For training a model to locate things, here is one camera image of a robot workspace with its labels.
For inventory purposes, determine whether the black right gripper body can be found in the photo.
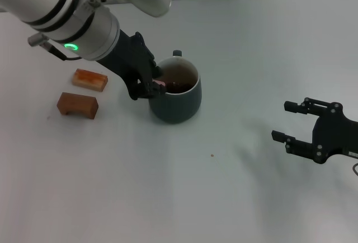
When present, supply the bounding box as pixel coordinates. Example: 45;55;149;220
310;110;358;163

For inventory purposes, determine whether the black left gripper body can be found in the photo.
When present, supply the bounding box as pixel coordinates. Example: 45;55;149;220
96;29;154;90

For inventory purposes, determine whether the dark grey ceramic mug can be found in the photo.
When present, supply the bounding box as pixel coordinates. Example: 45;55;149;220
148;49;202;124

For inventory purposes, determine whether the light stained wooden block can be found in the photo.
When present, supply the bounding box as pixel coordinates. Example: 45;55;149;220
72;68;109;92

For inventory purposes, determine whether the dark brown wooden block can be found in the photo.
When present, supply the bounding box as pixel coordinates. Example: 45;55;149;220
57;92;100;120

